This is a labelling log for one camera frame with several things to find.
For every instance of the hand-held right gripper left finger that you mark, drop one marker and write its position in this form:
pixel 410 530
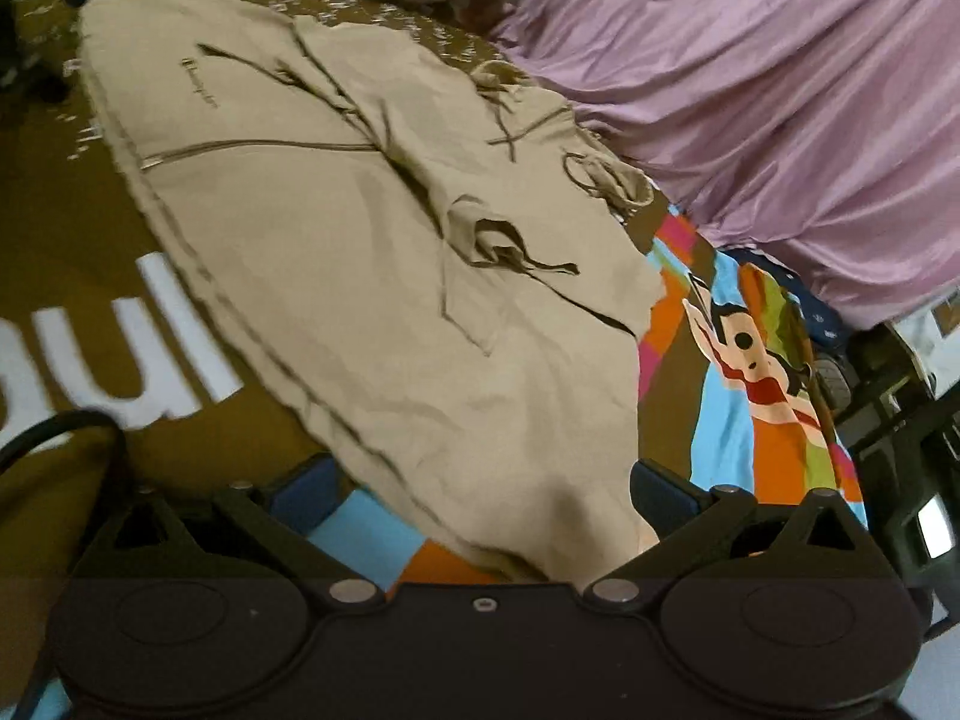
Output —
pixel 307 489

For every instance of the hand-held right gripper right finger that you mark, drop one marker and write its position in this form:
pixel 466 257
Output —
pixel 660 499

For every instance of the beige hoodie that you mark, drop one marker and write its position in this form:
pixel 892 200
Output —
pixel 337 277

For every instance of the dark blue starred cloth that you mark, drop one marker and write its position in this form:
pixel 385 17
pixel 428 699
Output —
pixel 817 315

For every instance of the white table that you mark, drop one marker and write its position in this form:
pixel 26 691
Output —
pixel 922 330

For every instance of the brown cartoon printed bedsheet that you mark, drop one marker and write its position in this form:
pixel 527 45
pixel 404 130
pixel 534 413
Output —
pixel 75 240

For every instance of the purple blanket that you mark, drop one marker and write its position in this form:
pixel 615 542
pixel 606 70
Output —
pixel 750 127

